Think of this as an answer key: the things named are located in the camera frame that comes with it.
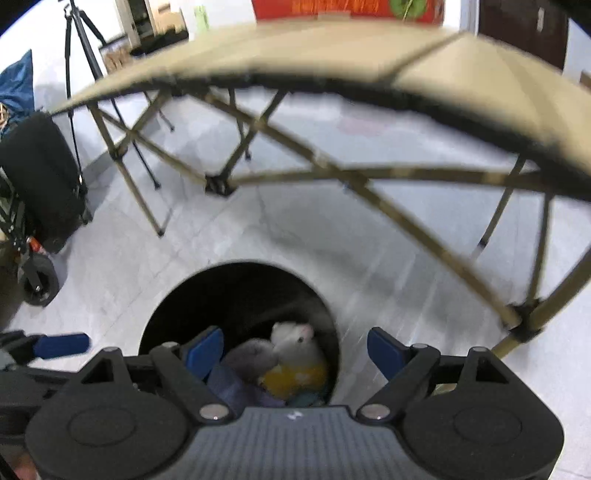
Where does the black cloth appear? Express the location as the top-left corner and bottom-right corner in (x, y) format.
(130, 30), (189, 57)

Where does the grey lavender plush toy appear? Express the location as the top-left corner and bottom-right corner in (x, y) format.
(222, 339), (279, 385)

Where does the black trash bin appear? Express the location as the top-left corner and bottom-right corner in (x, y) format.
(139, 261), (342, 409)

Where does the dark brown door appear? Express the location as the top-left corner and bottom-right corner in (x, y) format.
(477, 0), (570, 71)

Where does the folding cart with wheel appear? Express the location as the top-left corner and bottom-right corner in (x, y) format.
(0, 166), (61, 308)

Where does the black tripod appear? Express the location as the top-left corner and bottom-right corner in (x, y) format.
(57, 0), (163, 190)

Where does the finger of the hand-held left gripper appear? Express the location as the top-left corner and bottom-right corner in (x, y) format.
(0, 329), (91, 366)

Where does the white yellow plush toy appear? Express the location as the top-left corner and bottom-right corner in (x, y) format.
(257, 322), (329, 400)

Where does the blue bag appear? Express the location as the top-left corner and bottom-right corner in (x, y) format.
(0, 49), (36, 139)

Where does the blue lavender cloth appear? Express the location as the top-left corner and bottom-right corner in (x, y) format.
(207, 364), (288, 412)

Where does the black suitcase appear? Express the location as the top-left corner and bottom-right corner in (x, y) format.
(0, 112), (93, 255)

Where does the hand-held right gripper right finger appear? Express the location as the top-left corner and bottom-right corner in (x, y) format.
(356, 327), (511, 422)

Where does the tan folding table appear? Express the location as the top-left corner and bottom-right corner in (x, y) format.
(48, 21), (591, 361)

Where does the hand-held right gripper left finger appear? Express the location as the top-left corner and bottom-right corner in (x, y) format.
(79, 326), (232, 422)

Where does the red cardboard box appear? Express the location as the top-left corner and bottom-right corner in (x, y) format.
(252, 0), (445, 24)

